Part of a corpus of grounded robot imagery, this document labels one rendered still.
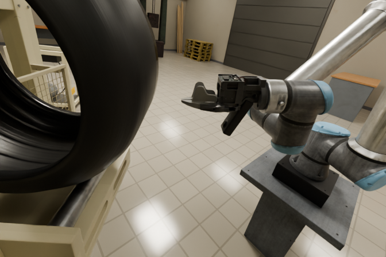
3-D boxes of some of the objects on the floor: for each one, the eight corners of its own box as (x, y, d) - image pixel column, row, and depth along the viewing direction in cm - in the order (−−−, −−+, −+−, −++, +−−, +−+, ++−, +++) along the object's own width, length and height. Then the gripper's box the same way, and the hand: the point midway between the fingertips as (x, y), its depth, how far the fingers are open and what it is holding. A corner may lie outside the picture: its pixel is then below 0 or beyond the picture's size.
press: (135, 53, 713) (135, -52, 571) (157, 53, 778) (162, -41, 636) (145, 57, 661) (147, -58, 519) (167, 57, 726) (175, -44, 584)
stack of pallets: (211, 61, 792) (213, 43, 759) (199, 61, 744) (201, 42, 711) (195, 56, 859) (197, 39, 826) (182, 56, 812) (185, 38, 779)
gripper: (258, 73, 49) (181, 72, 48) (272, 82, 41) (180, 81, 40) (253, 102, 53) (181, 101, 52) (265, 116, 45) (180, 115, 44)
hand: (185, 102), depth 48 cm, fingers closed
